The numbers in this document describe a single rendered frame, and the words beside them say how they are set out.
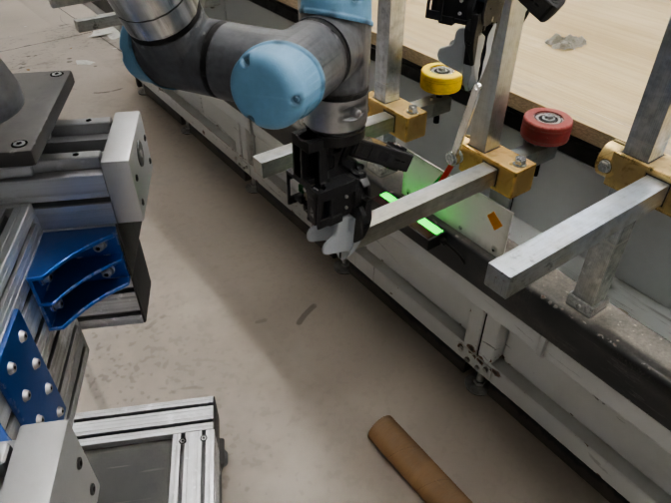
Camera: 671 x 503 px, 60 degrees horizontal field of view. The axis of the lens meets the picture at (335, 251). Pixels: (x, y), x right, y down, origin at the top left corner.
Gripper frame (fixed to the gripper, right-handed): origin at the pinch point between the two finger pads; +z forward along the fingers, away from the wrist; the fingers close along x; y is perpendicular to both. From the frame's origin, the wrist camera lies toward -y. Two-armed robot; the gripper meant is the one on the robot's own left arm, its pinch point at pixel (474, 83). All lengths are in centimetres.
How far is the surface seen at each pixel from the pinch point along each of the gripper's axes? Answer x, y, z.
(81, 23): -22, 122, 22
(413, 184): -10.3, 12.2, 27.2
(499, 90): -6.9, -1.6, 3.3
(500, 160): -5.2, -4.5, 13.6
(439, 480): 5, -10, 93
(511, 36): -7.4, -1.6, -4.8
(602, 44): -58, -6, 11
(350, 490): 14, 8, 101
